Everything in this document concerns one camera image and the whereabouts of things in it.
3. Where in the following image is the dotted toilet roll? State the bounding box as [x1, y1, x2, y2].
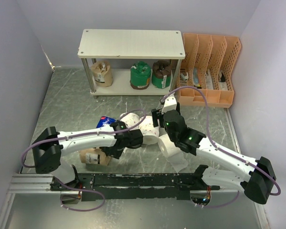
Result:
[119, 113, 140, 128]
[139, 116, 159, 145]

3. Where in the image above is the brown paper roll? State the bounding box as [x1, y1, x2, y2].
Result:
[91, 61, 113, 87]
[79, 148, 111, 166]

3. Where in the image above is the green roll brown top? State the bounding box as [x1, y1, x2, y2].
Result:
[152, 60, 172, 89]

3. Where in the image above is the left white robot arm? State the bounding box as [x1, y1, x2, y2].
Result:
[32, 121, 143, 190]

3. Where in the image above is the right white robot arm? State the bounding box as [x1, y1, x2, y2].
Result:
[152, 109, 276, 205]

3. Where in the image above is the white two-tier shelf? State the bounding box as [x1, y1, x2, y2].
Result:
[78, 29, 185, 98]

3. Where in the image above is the plain white unrolled toilet roll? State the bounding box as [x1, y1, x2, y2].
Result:
[158, 134, 188, 173]

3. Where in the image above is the blue Tempo tissue pack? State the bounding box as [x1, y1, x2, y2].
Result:
[96, 116, 116, 128]

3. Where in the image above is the orange plastic file organizer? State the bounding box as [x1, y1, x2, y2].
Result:
[176, 33, 241, 108]

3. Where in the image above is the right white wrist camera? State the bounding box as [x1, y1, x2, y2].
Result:
[161, 94, 177, 114]

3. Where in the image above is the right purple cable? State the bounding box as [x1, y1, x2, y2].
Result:
[160, 86, 282, 208]

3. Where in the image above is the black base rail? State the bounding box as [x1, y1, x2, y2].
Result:
[50, 172, 221, 202]

